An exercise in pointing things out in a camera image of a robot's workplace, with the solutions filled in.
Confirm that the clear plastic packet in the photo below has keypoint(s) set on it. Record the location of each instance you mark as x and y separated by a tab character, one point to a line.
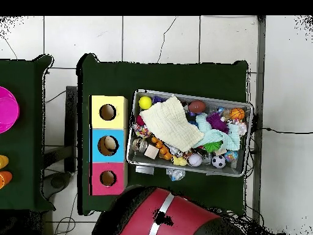
175	174

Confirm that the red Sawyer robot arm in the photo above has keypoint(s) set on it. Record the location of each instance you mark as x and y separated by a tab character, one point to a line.
190	218

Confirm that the clear mesh bin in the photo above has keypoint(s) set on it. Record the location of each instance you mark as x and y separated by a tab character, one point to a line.
190	168

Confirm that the cream yellow cloth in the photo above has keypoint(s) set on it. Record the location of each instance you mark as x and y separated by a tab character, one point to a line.
170	123

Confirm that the small wooden block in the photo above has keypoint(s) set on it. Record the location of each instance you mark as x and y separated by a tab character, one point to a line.
151	152

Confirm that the yellow ball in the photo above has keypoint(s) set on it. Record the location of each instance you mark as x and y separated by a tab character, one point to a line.
145	102

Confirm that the brown toy football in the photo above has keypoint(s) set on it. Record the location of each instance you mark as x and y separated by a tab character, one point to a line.
197	106

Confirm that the white ball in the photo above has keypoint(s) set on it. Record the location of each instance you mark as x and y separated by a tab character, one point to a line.
195	159

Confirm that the green spiky ball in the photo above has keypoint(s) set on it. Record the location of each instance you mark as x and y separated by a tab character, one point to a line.
213	146

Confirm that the purple spiky toy with eyes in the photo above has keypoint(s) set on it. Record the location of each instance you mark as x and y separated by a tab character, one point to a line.
216	122

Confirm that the small soccer ball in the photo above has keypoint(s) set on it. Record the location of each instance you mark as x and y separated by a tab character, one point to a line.
218	161

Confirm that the mint green cloth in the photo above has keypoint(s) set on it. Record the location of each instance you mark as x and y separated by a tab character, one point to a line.
230	137

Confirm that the orange toy basketball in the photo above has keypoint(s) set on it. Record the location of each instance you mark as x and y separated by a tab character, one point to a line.
237	113

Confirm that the dark green side table cloth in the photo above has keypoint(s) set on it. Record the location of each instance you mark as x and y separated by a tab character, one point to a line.
22	142

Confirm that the magenta plate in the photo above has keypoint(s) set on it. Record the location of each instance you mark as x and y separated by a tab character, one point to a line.
7	110

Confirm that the yellow cup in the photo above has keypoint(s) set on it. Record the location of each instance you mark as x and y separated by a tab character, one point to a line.
3	162

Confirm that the orange cup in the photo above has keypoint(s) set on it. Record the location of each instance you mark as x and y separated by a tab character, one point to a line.
4	179

